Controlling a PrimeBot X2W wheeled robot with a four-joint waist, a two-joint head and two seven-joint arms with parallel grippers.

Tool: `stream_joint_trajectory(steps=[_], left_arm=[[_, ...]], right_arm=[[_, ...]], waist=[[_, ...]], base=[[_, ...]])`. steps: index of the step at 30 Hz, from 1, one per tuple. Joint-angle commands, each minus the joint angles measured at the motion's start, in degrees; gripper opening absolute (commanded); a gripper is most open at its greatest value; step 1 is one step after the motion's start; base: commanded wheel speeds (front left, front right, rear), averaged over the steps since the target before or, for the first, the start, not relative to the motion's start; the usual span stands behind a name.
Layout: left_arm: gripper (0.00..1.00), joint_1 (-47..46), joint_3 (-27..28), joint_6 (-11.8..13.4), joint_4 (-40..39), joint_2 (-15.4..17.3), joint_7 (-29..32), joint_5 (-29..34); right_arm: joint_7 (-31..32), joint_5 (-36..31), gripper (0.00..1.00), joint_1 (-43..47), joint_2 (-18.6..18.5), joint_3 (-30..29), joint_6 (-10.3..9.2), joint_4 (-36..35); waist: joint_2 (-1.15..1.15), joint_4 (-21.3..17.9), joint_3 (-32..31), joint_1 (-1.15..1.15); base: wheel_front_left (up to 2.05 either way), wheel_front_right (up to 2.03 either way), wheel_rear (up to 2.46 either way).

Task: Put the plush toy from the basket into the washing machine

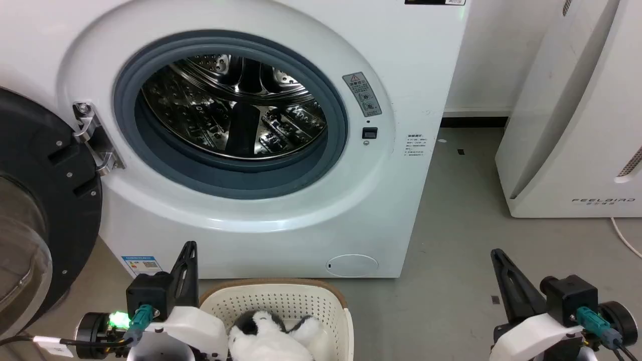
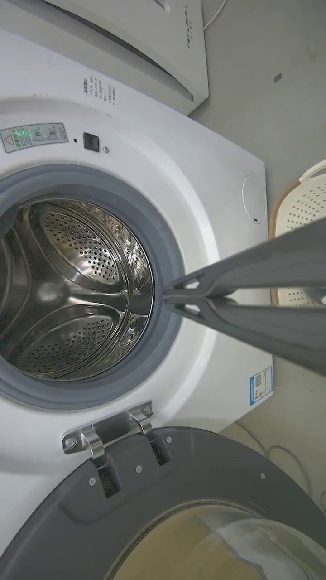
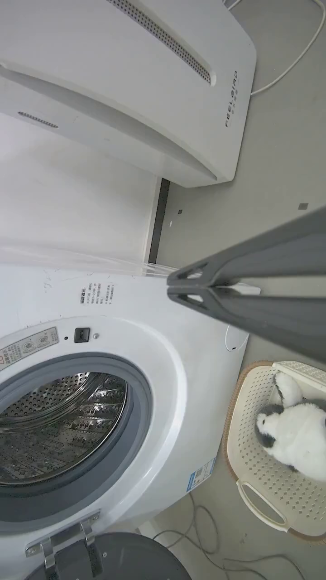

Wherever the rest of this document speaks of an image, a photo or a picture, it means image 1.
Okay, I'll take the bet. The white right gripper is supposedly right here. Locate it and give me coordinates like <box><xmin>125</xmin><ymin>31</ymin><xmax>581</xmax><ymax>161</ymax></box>
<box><xmin>489</xmin><ymin>248</ymin><xmax>639</xmax><ymax>361</ymax></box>

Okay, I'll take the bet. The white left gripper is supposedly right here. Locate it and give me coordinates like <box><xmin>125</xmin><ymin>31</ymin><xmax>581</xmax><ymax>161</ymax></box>
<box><xmin>75</xmin><ymin>241</ymin><xmax>229</xmax><ymax>361</ymax></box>

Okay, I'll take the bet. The white and black plush toy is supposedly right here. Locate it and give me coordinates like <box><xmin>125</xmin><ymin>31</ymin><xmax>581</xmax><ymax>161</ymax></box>
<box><xmin>228</xmin><ymin>310</ymin><xmax>326</xmax><ymax>361</ymax></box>

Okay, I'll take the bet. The black round washer door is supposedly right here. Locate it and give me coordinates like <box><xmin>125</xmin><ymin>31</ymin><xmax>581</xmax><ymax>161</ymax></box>
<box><xmin>0</xmin><ymin>88</ymin><xmax>103</xmax><ymax>337</ymax></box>

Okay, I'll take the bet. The stainless steel washing machine drum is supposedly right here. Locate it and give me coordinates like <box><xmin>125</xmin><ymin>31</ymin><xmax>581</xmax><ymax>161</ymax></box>
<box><xmin>141</xmin><ymin>54</ymin><xmax>328</xmax><ymax>161</ymax></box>

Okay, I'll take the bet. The blue energy label sticker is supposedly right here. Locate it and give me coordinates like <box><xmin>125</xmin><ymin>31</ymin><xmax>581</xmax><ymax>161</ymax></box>
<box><xmin>121</xmin><ymin>256</ymin><xmax>163</xmax><ymax>277</ymax></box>

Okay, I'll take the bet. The white perforated laundry basket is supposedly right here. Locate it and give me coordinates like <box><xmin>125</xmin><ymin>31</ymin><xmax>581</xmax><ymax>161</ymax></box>
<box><xmin>199</xmin><ymin>279</ymin><xmax>355</xmax><ymax>361</ymax></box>

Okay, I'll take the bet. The grey rubber door gasket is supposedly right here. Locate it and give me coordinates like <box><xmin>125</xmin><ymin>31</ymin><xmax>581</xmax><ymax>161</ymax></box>
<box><xmin>113</xmin><ymin>30</ymin><xmax>349</xmax><ymax>200</ymax></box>

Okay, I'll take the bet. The white front-load washing machine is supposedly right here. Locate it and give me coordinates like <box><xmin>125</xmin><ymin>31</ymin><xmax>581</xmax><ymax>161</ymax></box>
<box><xmin>0</xmin><ymin>0</ymin><xmax>472</xmax><ymax>279</ymax></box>

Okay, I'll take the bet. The round white filter cover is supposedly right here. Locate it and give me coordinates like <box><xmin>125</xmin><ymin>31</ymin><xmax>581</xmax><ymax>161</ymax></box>
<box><xmin>326</xmin><ymin>254</ymin><xmax>379</xmax><ymax>278</ymax></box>

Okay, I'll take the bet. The black baseboard strip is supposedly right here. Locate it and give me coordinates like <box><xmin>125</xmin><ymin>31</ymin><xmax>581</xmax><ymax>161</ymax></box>
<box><xmin>440</xmin><ymin>116</ymin><xmax>510</xmax><ymax>129</ymax></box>

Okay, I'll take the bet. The metal door hinge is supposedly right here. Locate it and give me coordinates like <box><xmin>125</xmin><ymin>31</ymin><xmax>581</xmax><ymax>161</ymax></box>
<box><xmin>73</xmin><ymin>102</ymin><xmax>125</xmax><ymax>176</ymax></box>

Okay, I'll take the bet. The small white text label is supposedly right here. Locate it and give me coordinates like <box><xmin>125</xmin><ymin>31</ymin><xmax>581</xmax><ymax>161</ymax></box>
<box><xmin>405</xmin><ymin>133</ymin><xmax>426</xmax><ymax>158</ymax></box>

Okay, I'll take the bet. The white air purifier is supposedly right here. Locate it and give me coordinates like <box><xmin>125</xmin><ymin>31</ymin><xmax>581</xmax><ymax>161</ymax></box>
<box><xmin>495</xmin><ymin>0</ymin><xmax>642</xmax><ymax>219</ymax></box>

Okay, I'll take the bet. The grey warning sticker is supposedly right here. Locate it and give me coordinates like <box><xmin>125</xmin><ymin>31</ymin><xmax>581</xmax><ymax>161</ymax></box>
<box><xmin>343</xmin><ymin>72</ymin><xmax>382</xmax><ymax>117</ymax></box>

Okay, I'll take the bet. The teal plug left camera cable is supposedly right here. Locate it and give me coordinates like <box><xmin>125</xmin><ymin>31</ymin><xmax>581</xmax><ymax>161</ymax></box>
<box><xmin>60</xmin><ymin>304</ymin><xmax>154</xmax><ymax>347</ymax></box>

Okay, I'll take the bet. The teal plug camera cable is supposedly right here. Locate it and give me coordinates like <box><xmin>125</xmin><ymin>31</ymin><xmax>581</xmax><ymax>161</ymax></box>
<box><xmin>60</xmin><ymin>304</ymin><xmax>154</xmax><ymax>347</ymax></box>
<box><xmin>576</xmin><ymin>306</ymin><xmax>637</xmax><ymax>361</ymax></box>

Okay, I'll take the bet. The teal plug right camera cable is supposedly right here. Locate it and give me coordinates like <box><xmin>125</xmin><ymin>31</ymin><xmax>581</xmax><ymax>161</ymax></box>
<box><xmin>576</xmin><ymin>306</ymin><xmax>637</xmax><ymax>361</ymax></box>

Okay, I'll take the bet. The white power cable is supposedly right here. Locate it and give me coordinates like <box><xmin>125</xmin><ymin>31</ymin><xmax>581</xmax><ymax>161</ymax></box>
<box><xmin>610</xmin><ymin>217</ymin><xmax>642</xmax><ymax>259</ymax></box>

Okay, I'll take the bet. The white cable tag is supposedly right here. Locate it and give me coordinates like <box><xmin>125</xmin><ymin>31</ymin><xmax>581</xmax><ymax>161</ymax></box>
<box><xmin>32</xmin><ymin>336</ymin><xmax>74</xmax><ymax>358</ymax></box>

